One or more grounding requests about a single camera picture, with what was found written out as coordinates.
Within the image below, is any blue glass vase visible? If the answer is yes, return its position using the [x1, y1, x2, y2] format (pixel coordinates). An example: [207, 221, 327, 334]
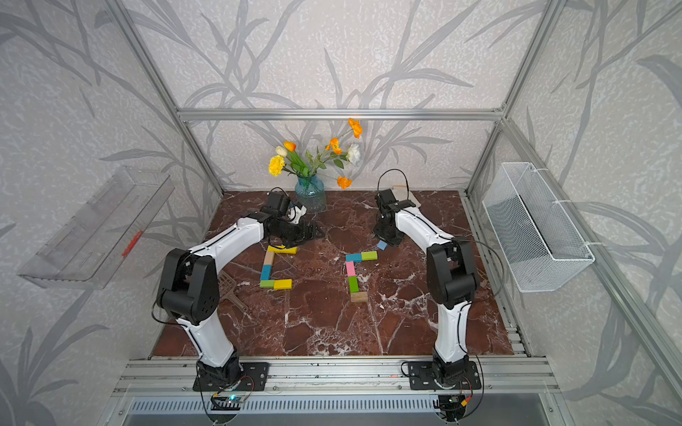
[295, 175, 327, 214]

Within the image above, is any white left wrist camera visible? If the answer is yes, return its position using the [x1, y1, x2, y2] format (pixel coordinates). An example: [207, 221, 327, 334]
[286, 203, 307, 225]

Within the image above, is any beige wooden block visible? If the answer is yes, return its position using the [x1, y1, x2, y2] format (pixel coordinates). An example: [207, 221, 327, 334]
[264, 251, 275, 266]

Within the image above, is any white work glove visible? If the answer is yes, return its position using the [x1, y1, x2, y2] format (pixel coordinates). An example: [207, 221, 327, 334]
[392, 186, 421, 208]

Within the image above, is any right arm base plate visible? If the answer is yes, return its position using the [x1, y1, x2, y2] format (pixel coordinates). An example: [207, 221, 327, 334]
[405, 360, 483, 392]

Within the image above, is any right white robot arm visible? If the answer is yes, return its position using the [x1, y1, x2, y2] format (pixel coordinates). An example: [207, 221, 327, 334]
[374, 189, 480, 387]

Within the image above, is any left green-lit circuit board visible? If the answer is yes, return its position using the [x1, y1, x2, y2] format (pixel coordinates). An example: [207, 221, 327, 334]
[210, 393, 250, 412]

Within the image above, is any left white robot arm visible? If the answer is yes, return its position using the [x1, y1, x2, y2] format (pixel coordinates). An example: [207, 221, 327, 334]
[156, 190, 323, 387]

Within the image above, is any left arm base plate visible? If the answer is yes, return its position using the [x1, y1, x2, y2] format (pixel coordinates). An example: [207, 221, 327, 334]
[193, 361, 270, 392]

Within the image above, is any pink block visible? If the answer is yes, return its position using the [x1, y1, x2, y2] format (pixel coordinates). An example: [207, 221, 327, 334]
[346, 261, 356, 277]

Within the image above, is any clear plastic wall shelf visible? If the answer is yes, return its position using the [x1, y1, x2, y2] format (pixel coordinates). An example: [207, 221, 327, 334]
[18, 166, 175, 290]

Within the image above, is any artificial flower bouquet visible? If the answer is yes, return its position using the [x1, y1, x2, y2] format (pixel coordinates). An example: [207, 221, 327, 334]
[267, 118, 363, 192]

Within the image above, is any right circuit board with connector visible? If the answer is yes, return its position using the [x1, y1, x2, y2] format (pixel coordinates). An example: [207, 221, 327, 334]
[434, 395, 472, 424]

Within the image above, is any white wire mesh basket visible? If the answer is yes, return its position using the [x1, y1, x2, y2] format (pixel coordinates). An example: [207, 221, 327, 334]
[483, 163, 594, 293]

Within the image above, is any brown wooden block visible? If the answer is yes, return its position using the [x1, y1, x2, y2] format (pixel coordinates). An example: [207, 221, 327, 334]
[351, 292, 369, 303]

